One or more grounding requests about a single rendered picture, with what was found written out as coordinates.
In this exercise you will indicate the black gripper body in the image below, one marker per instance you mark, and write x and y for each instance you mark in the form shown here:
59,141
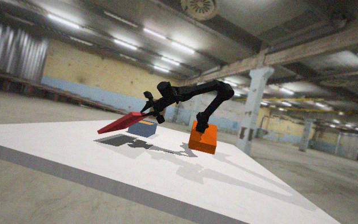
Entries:
157,106

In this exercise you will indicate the red lid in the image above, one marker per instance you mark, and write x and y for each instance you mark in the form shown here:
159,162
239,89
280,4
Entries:
123,123

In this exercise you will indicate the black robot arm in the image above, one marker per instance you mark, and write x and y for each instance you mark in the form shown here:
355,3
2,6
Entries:
172,94

